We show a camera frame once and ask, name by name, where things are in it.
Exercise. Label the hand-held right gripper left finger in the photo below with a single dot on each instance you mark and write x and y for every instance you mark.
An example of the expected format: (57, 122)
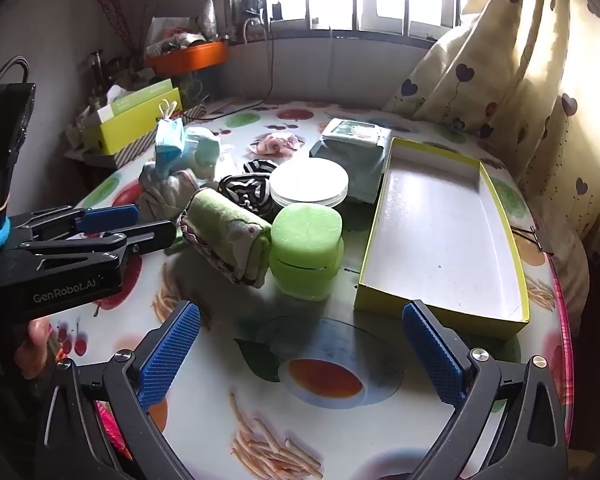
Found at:
(170, 355)

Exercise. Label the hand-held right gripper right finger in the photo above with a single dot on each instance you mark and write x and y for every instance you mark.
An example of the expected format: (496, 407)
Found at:
(432, 355)

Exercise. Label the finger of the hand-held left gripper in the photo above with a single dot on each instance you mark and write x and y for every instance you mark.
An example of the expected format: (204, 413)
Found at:
(145, 240)
(110, 217)

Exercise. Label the grey white sock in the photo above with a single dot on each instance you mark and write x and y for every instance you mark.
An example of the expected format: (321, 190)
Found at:
(165, 195)

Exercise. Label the green towel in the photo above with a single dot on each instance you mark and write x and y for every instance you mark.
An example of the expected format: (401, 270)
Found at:
(225, 232)

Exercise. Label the blue face mask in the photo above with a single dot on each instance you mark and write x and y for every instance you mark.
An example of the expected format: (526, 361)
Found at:
(170, 137)

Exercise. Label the white sock with mint toe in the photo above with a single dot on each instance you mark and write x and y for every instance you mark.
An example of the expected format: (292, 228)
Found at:
(202, 152)

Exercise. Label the black white striped sock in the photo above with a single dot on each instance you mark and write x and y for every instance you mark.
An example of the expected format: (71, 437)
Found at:
(245, 195)
(261, 167)

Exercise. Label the yellow-green cardboard box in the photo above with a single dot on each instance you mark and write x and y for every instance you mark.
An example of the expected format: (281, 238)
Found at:
(440, 230)

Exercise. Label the person's left hand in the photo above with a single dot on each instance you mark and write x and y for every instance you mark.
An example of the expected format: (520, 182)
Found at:
(35, 347)

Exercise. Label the grey striped box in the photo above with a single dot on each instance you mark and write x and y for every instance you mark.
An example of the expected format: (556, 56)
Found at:
(145, 147)

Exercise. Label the yellow-green box with flap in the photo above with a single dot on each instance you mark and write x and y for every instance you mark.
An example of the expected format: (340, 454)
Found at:
(130, 125)

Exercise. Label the white tissue paper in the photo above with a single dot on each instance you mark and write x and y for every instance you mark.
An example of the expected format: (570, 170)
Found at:
(117, 94)

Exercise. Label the pink checkered cloth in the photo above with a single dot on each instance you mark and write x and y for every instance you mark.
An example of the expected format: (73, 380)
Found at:
(566, 360)

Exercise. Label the fruit print tablecloth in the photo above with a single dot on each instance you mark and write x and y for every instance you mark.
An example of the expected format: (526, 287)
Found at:
(300, 410)

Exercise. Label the green round plastic container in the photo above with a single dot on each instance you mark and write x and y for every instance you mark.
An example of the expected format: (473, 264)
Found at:
(305, 240)

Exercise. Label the clear round lidded container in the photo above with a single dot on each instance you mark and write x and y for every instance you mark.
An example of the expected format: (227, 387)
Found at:
(307, 180)

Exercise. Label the orange plastic tray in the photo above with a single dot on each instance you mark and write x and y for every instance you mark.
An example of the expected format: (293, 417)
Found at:
(190, 57)

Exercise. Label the wet wipes pack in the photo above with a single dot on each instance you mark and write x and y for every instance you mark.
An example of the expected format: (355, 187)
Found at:
(352, 150)

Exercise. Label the silver foil bag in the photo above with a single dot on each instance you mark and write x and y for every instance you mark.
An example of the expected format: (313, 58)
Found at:
(210, 20)

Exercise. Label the heart print curtain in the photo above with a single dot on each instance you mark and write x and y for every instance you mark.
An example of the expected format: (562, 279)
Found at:
(530, 85)

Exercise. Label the window with metal bars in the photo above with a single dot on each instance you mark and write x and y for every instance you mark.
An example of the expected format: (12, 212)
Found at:
(360, 0)

